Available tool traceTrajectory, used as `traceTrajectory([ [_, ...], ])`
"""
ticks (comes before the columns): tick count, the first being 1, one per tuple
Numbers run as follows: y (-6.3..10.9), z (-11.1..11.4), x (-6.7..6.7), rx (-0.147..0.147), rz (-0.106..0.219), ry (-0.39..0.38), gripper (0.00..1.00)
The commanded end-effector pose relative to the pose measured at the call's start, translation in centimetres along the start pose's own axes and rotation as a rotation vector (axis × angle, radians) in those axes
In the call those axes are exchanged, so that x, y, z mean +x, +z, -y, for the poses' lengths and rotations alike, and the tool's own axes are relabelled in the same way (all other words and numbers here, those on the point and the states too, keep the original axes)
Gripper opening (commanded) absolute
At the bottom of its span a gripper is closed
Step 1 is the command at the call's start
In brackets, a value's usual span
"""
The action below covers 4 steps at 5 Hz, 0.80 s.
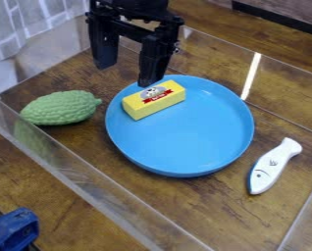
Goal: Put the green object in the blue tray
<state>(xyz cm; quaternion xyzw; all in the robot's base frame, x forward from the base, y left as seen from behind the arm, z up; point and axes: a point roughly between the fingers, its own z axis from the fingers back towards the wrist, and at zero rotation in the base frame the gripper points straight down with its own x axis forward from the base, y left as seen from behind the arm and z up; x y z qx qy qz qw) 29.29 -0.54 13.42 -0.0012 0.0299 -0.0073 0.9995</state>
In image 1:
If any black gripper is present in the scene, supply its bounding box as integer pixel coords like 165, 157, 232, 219
86, 0, 184, 87

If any green bitter gourd toy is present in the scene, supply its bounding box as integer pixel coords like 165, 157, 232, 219
20, 90, 102, 126

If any blue round tray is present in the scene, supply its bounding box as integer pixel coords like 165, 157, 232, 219
105, 75, 254, 177

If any yellow butter block toy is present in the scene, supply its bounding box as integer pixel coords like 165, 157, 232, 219
122, 80, 186, 121

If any white patterned curtain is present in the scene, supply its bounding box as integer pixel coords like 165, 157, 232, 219
0, 0, 90, 61

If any white wooden fish toy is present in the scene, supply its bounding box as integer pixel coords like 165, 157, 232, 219
248, 137, 303, 195

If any blue clamp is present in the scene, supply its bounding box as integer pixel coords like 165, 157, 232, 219
0, 207, 39, 251

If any clear acrylic enclosure wall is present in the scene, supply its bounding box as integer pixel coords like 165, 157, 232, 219
0, 6, 312, 251

